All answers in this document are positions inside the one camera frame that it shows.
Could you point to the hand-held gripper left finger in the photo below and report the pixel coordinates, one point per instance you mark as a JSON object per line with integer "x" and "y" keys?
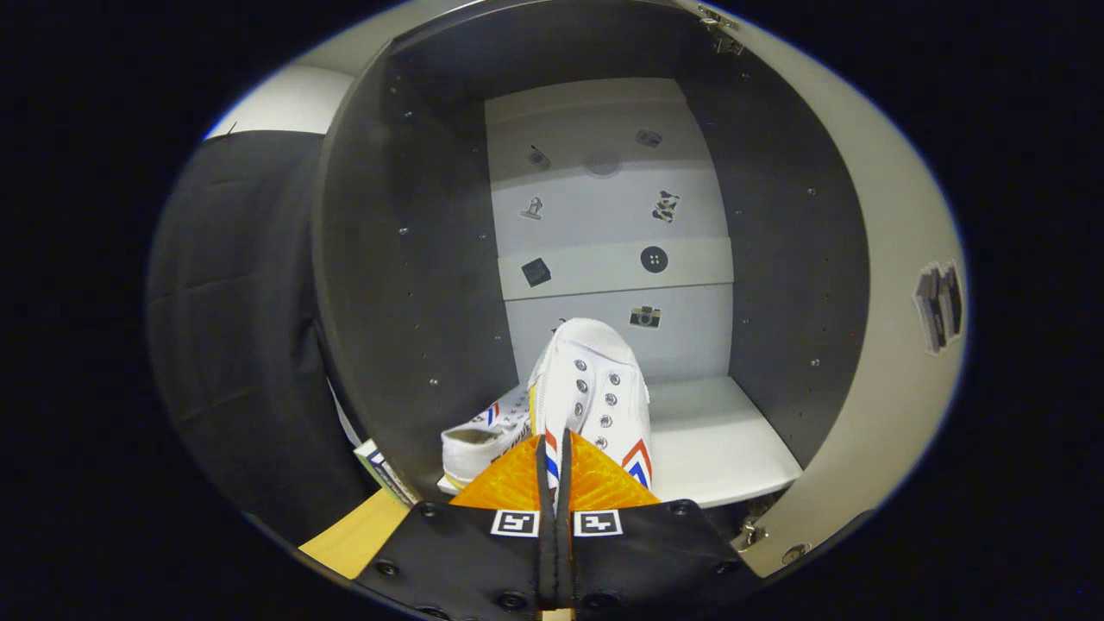
{"x": 466, "y": 561}

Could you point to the white black spine book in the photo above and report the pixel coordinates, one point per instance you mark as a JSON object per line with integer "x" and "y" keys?
{"x": 384, "y": 474}

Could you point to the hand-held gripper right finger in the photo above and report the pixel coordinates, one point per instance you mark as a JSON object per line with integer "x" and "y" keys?
{"x": 655, "y": 561}

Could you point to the white canvas shoe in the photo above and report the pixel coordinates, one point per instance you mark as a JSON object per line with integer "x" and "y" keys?
{"x": 595, "y": 371}
{"x": 479, "y": 440}

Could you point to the black backdrop cloth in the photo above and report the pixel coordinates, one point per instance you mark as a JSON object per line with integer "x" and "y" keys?
{"x": 241, "y": 345}

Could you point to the grey shoe cabinet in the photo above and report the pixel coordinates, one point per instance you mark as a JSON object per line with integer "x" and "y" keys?
{"x": 414, "y": 259}

